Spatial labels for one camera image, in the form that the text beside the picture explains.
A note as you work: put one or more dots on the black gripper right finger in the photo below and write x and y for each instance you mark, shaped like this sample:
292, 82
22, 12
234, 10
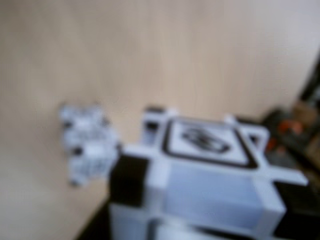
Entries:
305, 220

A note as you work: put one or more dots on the white cube angular loop symbol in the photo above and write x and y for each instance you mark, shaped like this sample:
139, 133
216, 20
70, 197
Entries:
82, 125

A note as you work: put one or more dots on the white cube zigzag symbol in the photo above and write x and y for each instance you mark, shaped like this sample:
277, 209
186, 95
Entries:
212, 187

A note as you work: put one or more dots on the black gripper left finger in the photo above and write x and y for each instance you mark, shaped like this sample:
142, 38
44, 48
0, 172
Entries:
100, 227

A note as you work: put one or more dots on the white cube crossed-lines symbol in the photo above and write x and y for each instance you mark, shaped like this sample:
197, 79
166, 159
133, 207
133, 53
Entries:
92, 165

